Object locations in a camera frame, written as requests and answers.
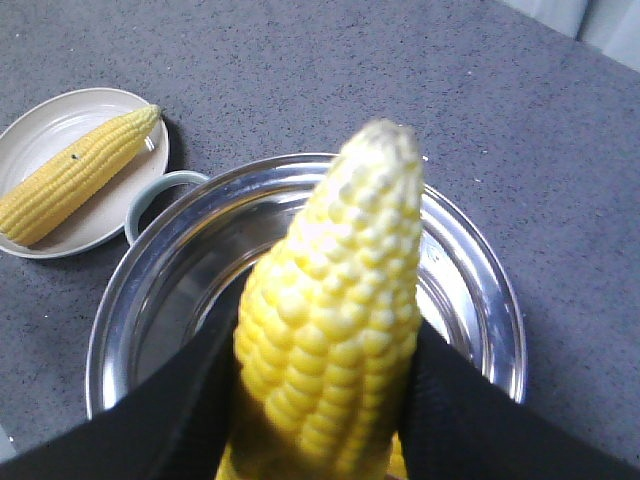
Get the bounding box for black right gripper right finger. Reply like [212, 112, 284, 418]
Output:
[399, 324, 639, 479]

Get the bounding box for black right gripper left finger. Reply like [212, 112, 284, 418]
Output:
[0, 304, 246, 480]

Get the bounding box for yellow corn cob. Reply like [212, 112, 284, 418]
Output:
[1, 104, 161, 247]
[217, 120, 423, 479]
[386, 433, 408, 480]

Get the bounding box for cream white plate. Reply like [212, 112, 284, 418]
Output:
[1, 88, 169, 259]

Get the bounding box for green electric cooking pot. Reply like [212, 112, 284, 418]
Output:
[85, 154, 527, 422]

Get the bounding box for grey stone countertop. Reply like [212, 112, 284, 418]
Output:
[1, 1, 639, 464]

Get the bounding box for white pleated curtain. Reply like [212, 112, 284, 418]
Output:
[504, 0, 639, 72]

